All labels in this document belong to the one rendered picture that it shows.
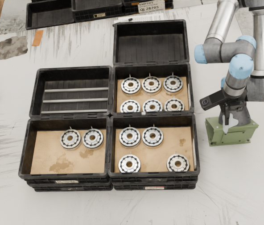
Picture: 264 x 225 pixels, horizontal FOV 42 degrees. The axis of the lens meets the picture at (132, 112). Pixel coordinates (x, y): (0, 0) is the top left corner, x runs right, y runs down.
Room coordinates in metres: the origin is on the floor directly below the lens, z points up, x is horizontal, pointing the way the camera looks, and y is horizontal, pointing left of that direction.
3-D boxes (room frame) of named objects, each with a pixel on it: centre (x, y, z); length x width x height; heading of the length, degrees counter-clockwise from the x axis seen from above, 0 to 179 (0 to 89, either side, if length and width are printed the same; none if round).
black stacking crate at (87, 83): (1.00, 0.28, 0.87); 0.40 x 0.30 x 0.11; 82
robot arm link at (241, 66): (0.67, -0.39, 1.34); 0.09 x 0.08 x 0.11; 152
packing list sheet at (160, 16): (1.57, -0.14, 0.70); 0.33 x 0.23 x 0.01; 89
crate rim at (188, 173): (0.65, -0.07, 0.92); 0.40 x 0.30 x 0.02; 82
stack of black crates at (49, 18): (2.21, 0.54, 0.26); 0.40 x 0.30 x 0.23; 89
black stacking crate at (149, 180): (0.65, -0.07, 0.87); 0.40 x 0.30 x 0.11; 82
